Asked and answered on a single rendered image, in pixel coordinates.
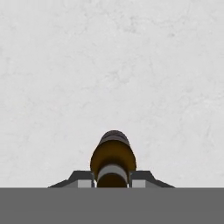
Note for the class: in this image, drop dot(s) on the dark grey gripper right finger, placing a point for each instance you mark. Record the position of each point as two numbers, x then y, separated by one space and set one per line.
143 178

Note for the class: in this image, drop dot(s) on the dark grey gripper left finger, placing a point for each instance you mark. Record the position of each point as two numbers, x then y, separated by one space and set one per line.
81 178

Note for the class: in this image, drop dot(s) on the brown glass bottle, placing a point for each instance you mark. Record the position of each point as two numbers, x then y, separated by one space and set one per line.
113 154

